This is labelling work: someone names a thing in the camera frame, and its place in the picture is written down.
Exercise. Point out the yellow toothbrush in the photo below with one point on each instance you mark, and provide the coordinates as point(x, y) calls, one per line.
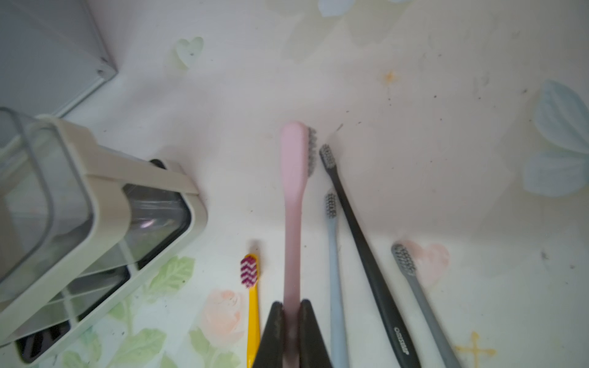
point(249, 272)

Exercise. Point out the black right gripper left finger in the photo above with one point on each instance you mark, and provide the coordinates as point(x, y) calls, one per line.
point(272, 345)

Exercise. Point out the pink toothbrush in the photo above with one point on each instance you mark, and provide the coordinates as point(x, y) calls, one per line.
point(298, 143)

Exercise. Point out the grey toothbrush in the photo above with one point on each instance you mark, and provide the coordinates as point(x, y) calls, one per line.
point(408, 268)

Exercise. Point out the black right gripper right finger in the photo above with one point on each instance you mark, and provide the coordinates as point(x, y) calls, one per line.
point(312, 349)

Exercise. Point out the light blue toothbrush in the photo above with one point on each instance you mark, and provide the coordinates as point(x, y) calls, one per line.
point(339, 343)

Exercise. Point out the white clear toothbrush holder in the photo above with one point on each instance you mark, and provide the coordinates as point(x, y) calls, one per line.
point(82, 227)

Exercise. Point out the black toothbrush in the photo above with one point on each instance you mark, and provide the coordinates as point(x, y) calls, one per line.
point(393, 323)

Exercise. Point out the silver aluminium first aid case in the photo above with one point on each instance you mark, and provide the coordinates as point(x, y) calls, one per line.
point(52, 56)

